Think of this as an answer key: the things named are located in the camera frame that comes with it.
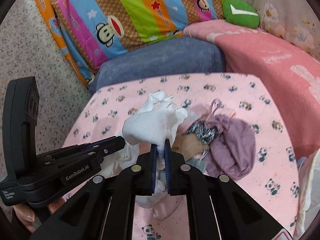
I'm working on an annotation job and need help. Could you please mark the purple cloth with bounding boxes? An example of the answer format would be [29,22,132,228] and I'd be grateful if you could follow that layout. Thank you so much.
[204,114,257,181]

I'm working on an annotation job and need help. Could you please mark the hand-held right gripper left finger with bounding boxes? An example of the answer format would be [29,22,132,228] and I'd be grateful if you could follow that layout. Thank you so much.
[29,144,161,240]

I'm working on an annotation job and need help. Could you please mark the white wet wipe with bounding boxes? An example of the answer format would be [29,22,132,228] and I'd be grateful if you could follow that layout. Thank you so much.
[102,142,141,178]

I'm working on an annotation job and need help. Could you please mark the orange print pillow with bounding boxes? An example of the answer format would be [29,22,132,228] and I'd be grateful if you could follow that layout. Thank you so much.
[30,0,100,87]

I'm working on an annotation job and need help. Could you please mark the person's left hand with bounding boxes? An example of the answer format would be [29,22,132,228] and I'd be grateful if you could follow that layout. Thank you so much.
[11,195,67,234]

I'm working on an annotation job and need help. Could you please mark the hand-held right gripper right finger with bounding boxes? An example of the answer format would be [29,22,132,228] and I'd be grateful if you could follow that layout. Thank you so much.
[163,139,292,240]

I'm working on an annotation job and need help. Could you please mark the colourful monkey print quilt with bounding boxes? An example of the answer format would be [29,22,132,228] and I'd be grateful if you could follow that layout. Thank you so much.
[47,0,223,72]

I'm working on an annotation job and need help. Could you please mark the pink blanket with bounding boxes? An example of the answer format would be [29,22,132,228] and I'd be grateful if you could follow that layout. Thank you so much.
[182,20,320,161]

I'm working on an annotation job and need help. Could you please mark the green cushion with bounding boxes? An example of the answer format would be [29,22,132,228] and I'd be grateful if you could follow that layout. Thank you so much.
[222,0,259,29]

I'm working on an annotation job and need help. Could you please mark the black and white striped cloth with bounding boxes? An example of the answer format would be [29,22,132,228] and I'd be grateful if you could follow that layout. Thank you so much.
[184,120,217,145]

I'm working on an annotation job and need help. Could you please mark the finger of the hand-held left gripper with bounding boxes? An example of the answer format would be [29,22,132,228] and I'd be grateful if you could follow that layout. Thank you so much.
[45,137,126,167]
[37,136,121,161]

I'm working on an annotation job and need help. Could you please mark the white plastic bag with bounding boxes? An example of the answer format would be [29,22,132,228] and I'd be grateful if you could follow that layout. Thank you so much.
[292,150,320,240]

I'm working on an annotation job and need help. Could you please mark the grey packet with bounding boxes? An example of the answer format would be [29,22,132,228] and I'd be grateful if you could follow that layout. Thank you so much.
[187,157,207,173]

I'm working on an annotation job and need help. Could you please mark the blue velvet cushion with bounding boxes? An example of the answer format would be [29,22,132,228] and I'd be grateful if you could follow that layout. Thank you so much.
[87,36,227,95]

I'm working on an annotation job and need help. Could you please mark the tan cloth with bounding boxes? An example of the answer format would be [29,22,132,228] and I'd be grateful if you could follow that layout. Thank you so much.
[172,134,211,158]

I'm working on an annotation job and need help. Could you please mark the pink cord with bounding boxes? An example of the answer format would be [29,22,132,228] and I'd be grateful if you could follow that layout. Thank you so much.
[208,99,237,132]

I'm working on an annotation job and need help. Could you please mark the floral cloth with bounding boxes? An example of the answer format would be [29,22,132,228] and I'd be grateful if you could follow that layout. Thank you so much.
[220,0,320,61]

